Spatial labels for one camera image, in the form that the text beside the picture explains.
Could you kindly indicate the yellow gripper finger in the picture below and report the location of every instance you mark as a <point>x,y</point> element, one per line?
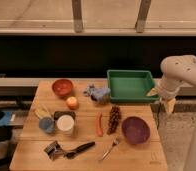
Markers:
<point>169,105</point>
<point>152,92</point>

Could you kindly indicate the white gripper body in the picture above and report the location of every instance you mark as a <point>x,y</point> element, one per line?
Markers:
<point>168,88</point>

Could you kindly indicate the black eraser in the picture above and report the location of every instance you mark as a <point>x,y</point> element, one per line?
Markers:
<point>58,114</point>

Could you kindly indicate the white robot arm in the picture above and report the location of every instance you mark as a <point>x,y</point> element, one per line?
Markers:
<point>177,70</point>

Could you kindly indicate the green plastic tray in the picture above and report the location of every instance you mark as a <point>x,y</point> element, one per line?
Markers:
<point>130,86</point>

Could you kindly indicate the purple bowl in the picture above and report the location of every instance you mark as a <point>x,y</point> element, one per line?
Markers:
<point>135,130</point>

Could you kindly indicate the blue grey cloth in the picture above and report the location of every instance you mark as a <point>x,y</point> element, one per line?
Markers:
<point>98,95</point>

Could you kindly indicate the orange carrot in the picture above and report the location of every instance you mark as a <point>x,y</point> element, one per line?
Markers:
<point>99,129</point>

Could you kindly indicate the orange fruit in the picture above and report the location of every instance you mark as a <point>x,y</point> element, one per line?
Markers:
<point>72,103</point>

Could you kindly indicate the wooden table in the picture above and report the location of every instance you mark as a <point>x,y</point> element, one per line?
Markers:
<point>30,156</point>

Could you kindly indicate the red bowl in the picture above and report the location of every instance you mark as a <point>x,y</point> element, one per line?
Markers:
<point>62,87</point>

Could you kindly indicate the white lidded cup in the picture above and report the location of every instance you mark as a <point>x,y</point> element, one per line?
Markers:
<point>66,124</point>

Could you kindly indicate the blue cup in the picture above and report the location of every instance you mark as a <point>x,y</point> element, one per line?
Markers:
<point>47,125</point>

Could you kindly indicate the yellow sponge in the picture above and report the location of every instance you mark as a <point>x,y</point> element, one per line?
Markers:
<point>41,111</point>

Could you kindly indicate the metal binder clip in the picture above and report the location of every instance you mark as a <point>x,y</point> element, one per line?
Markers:
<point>54,150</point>

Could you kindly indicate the black handled utensil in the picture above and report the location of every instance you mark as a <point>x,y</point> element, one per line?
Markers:
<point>71,154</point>

